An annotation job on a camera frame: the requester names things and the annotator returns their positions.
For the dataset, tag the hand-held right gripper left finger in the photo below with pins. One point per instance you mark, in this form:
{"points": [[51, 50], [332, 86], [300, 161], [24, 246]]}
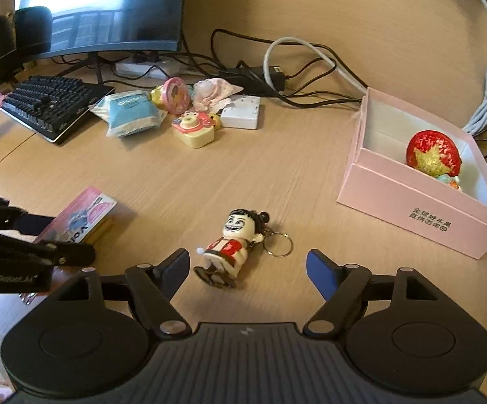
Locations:
{"points": [[179, 268]]}

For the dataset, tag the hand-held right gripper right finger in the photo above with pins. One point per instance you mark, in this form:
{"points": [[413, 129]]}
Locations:
{"points": [[316, 268]]}

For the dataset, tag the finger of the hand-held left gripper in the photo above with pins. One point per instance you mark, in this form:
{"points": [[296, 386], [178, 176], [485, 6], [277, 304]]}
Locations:
{"points": [[64, 253], [3, 216]]}

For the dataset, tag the pink booklet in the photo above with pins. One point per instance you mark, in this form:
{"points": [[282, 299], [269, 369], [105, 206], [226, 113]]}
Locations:
{"points": [[79, 214]]}

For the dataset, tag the pink cardboard box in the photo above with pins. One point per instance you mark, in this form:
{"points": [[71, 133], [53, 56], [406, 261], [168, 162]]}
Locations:
{"points": [[416, 210]]}

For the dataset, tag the yellow toy camera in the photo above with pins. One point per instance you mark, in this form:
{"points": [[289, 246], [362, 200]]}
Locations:
{"points": [[193, 132]]}

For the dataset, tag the blue tissue packet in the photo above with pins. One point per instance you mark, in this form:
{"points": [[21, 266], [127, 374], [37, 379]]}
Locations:
{"points": [[127, 113]]}

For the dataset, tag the black mechanical keyboard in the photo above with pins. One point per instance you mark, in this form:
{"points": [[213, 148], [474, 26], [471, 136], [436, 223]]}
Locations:
{"points": [[52, 103]]}

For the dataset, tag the red star ornament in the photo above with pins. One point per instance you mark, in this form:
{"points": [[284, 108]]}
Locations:
{"points": [[433, 153]]}

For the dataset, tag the small white box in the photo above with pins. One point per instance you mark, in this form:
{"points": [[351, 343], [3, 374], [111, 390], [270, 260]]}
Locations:
{"points": [[241, 111]]}

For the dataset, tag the pink round toy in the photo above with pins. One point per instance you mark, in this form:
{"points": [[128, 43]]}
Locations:
{"points": [[175, 94]]}

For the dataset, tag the black rounded speaker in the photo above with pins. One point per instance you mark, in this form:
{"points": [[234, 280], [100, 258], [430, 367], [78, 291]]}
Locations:
{"points": [[33, 29]]}

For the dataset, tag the black power adapter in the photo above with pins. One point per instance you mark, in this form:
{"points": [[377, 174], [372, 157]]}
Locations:
{"points": [[252, 80]]}

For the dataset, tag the white power strip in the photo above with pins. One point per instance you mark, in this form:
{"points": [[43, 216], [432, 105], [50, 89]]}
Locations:
{"points": [[142, 67]]}

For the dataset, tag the curved black computer monitor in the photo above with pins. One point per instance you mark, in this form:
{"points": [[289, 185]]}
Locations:
{"points": [[100, 4]]}

